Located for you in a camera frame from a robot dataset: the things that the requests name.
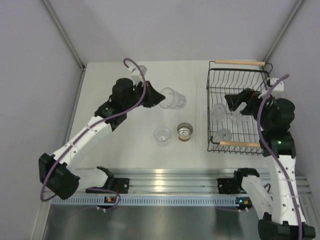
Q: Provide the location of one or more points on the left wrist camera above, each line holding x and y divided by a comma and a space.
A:
136, 72

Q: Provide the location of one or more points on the aluminium mounting rail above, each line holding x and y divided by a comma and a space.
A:
175, 182

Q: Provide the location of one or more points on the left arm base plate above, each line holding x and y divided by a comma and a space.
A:
119, 185

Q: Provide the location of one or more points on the black wire dish rack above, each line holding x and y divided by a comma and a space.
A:
223, 81

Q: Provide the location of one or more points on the clear plastic cup bottom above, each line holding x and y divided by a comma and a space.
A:
162, 135

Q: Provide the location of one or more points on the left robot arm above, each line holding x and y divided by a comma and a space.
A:
57, 171

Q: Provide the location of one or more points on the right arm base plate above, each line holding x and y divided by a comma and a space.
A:
229, 186

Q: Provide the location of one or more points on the slotted grey cable duct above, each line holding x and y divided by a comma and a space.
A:
204, 201

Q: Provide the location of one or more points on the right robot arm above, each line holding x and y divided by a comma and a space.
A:
279, 213

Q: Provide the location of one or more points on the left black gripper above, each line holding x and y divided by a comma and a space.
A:
153, 97

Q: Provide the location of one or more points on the steel cup cork base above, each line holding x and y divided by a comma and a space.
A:
184, 131

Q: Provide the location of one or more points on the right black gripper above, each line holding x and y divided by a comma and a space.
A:
247, 95

